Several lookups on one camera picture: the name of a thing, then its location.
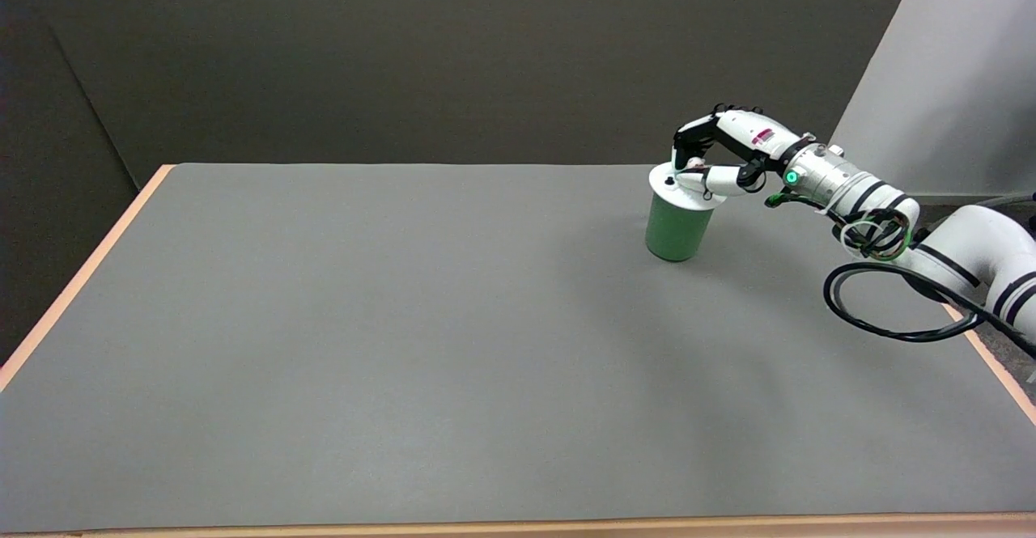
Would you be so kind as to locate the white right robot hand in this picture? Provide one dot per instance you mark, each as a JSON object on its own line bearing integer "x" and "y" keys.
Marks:
{"x": 740, "y": 146}

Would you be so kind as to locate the white round cup lid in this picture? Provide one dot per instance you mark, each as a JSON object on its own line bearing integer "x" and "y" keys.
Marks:
{"x": 684, "y": 188}

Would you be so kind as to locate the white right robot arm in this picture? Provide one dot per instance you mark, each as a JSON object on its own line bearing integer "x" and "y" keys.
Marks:
{"x": 931, "y": 230}

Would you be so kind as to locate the green cup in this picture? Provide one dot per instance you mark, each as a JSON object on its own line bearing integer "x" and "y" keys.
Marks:
{"x": 678, "y": 229}

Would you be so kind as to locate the office chair base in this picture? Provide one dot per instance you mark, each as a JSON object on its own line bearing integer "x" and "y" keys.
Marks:
{"x": 1018, "y": 201}

